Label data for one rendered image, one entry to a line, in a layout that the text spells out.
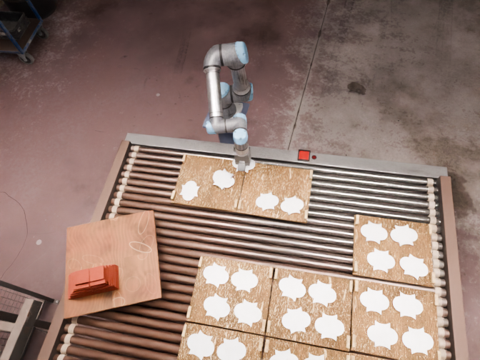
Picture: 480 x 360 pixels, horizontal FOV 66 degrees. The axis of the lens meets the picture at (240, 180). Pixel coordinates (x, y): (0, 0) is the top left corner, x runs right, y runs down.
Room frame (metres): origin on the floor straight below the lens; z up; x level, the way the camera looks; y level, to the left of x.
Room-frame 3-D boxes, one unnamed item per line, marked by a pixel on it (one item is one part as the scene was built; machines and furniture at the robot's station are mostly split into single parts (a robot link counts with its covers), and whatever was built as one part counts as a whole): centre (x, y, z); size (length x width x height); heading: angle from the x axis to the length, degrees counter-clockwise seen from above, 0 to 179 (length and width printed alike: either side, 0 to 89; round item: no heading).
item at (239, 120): (1.21, -0.03, 1.32); 0.11 x 0.11 x 0.08; 84
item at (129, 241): (0.65, 0.75, 1.03); 0.50 x 0.50 x 0.02; 3
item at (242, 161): (1.09, -0.03, 1.17); 0.12 x 0.09 x 0.16; 164
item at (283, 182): (0.97, -0.21, 0.93); 0.41 x 0.35 x 0.02; 71
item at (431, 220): (0.93, -0.16, 0.90); 1.95 x 0.05 x 0.05; 72
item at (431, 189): (1.12, -0.22, 0.90); 1.95 x 0.05 x 0.05; 72
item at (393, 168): (1.24, -0.26, 0.89); 2.08 x 0.08 x 0.06; 72
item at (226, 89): (1.65, 0.03, 1.08); 0.13 x 0.12 x 0.14; 84
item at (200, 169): (1.10, 0.19, 0.93); 0.41 x 0.35 x 0.02; 72
